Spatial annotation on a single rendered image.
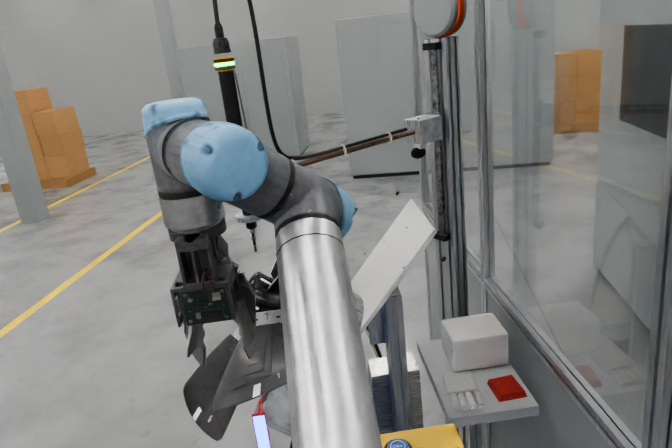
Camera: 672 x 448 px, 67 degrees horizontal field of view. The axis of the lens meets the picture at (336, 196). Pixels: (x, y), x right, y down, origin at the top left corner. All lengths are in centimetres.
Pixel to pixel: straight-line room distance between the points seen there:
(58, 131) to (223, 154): 890
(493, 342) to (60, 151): 851
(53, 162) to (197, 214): 895
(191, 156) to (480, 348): 124
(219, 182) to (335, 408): 23
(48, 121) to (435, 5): 829
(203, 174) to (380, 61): 617
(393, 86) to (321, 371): 625
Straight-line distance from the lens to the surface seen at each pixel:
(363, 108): 670
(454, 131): 162
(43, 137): 957
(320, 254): 52
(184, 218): 63
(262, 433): 106
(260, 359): 120
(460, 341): 157
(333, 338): 48
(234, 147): 50
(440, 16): 158
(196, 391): 151
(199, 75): 882
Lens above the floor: 183
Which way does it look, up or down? 17 degrees down
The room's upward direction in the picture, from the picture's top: 6 degrees counter-clockwise
